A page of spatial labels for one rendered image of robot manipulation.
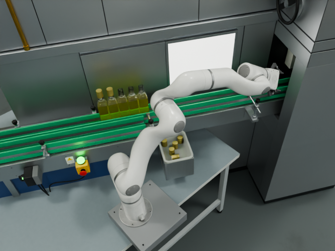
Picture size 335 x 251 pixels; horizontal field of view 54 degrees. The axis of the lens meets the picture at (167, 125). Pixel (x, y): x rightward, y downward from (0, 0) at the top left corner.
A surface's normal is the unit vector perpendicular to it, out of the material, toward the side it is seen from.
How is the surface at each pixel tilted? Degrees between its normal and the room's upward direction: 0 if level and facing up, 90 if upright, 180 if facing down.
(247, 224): 0
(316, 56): 90
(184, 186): 0
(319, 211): 0
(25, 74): 90
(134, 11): 90
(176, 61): 90
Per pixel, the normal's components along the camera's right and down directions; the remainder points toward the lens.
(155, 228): -0.08, -0.68
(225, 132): 0.22, 0.69
